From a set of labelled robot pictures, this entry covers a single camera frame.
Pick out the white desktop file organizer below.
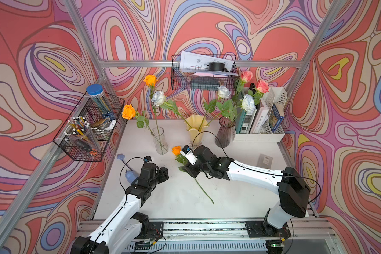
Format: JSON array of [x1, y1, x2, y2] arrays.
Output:
[[233, 87, 287, 142]]

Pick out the white printed paper sheets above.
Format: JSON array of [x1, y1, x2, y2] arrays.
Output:
[[179, 51, 235, 73]]

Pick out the orange rose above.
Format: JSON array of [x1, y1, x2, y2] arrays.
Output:
[[142, 75, 166, 153], [171, 146, 214, 204], [122, 104, 166, 153]]

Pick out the yellow ruffled glass vase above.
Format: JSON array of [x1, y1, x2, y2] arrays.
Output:
[[185, 114, 208, 149]]

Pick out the blue lid pencil jar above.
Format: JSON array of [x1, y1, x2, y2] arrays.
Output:
[[86, 84, 116, 120]]

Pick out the clear cup of pens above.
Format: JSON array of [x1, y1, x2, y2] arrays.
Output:
[[64, 116, 101, 152]]

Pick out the clear glass vase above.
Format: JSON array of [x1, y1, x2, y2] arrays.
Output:
[[151, 127, 168, 155]]

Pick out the orange rose back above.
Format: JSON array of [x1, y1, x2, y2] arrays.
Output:
[[142, 75, 166, 153]]

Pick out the black wire pen basket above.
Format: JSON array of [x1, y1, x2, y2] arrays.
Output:
[[53, 93, 126, 162]]

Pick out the green folder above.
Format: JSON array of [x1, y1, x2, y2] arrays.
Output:
[[235, 109, 247, 133]]

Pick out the white book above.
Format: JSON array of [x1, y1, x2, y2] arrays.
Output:
[[250, 98, 270, 133]]

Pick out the pink rose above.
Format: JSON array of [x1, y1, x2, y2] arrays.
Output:
[[248, 79, 269, 105], [232, 70, 253, 105]]

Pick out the black wire wall basket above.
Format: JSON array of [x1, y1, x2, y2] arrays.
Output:
[[170, 54, 239, 92]]

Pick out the purple ribbed glass vase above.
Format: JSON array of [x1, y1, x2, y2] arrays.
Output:
[[215, 116, 236, 148]]

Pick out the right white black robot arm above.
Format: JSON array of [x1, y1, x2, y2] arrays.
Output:
[[180, 145, 311, 231]]

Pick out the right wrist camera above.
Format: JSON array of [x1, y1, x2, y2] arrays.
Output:
[[181, 145, 197, 166]]

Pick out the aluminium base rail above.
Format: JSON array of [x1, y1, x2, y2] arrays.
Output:
[[122, 217, 344, 254]]

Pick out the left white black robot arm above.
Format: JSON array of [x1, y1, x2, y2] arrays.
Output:
[[70, 162, 169, 254]]

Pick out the black tape roll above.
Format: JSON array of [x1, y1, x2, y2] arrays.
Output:
[[208, 62, 228, 72]]

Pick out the blue small box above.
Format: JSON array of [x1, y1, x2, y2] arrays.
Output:
[[268, 103, 285, 133]]

